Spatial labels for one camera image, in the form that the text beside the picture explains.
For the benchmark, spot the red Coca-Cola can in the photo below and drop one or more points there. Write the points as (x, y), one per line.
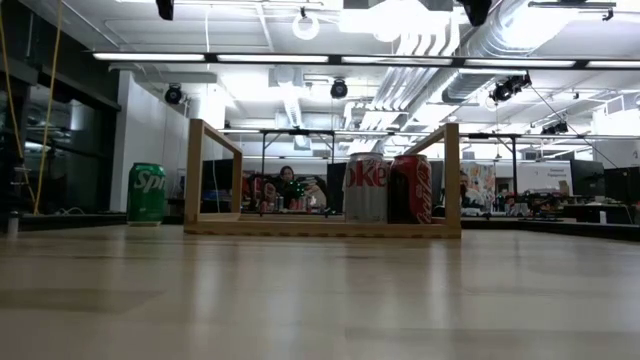
(410, 190)

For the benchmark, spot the person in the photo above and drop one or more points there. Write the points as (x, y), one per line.
(287, 175)
(466, 190)

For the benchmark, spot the small white post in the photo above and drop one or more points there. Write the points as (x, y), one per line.
(13, 225)

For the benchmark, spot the green Sprite can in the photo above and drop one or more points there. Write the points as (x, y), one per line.
(146, 197)

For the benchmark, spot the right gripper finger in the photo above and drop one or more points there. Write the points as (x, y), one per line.
(475, 10)

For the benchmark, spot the silver ventilation duct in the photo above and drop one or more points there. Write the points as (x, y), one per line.
(465, 85)

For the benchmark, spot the black ceiling spotlight cluster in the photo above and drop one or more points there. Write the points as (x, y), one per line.
(502, 91)

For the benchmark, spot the white sign board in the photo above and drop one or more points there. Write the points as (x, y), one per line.
(542, 180)

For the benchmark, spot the colourful poster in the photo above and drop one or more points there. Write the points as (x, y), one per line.
(487, 175)

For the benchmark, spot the silver Diet Coke can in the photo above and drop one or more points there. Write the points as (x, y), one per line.
(365, 195)

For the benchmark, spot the wooden slatted shelf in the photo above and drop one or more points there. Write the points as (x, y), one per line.
(325, 229)

